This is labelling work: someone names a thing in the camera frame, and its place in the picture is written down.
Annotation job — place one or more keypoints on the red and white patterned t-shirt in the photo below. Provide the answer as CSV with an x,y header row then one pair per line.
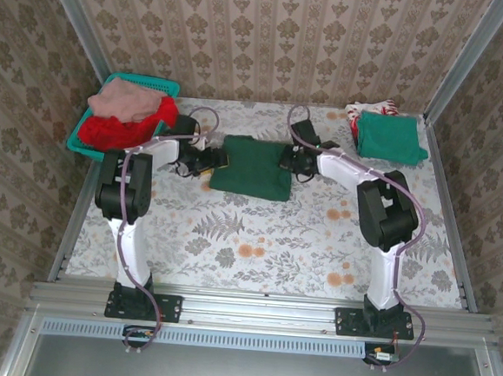
x,y
384,106

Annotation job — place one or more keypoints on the aluminium frame post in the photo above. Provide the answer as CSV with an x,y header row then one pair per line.
x,y
467,61
84,31

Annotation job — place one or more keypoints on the teal plastic basket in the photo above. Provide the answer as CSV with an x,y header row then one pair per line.
x,y
106,155

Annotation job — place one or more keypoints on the floral table cloth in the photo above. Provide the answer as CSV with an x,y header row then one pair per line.
x,y
246,248

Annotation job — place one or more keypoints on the pink t-shirt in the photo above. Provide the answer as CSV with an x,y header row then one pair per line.
x,y
123,101

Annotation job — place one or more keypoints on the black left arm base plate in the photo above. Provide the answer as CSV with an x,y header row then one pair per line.
x,y
172,308

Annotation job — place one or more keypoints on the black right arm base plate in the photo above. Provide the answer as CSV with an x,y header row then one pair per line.
x,y
345,321

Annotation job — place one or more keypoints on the long aluminium mounting rail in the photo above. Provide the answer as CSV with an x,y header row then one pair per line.
x,y
259,310

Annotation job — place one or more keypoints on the dark green t-shirt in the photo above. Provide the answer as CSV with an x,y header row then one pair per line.
x,y
253,170

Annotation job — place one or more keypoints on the aluminium table side rail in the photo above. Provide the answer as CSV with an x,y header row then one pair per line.
x,y
74,226
438,168

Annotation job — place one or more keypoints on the folded teal green t-shirt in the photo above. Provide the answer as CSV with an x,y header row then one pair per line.
x,y
388,138

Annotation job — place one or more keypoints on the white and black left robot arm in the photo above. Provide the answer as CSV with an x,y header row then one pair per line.
x,y
133,253

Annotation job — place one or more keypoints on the small connector circuit board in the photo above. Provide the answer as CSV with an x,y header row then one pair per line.
x,y
381,354
139,335

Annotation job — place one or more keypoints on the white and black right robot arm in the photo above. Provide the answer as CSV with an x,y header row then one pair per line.
x,y
344,169

